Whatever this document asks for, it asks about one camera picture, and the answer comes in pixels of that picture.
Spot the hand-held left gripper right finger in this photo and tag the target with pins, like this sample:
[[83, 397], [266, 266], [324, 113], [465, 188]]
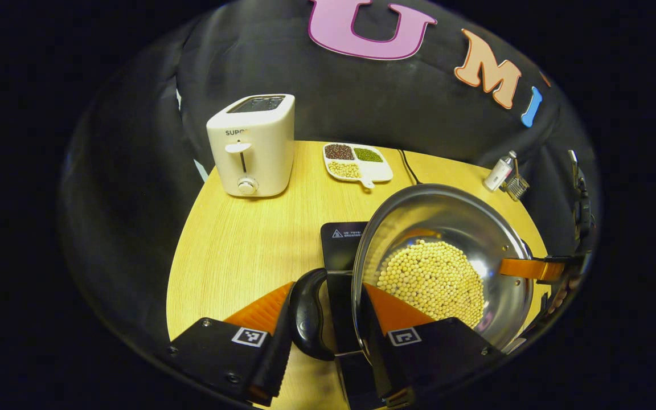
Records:
[[436, 347]]

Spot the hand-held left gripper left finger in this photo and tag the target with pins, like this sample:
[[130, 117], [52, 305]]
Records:
[[274, 347]]

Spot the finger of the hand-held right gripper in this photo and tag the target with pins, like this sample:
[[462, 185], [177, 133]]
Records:
[[527, 269]]

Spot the pile of yellow soybeans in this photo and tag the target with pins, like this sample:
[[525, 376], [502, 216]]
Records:
[[433, 276]]

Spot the black induction cooktop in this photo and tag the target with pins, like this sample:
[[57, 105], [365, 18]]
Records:
[[339, 245]]

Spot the webcam on black stand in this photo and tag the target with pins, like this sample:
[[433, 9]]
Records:
[[581, 199]]

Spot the glass holder with sticks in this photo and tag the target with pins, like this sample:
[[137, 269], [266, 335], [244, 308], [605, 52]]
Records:
[[517, 185]]

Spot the small white bottle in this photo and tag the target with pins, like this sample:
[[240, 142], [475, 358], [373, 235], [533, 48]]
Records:
[[499, 173]]

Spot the white toaster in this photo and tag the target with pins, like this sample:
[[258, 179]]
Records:
[[254, 154]]

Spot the white divided bean plate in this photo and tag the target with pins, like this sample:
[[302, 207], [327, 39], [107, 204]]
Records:
[[356, 165]]

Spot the black backdrop cloth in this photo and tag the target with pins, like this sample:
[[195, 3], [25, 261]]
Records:
[[134, 171]]

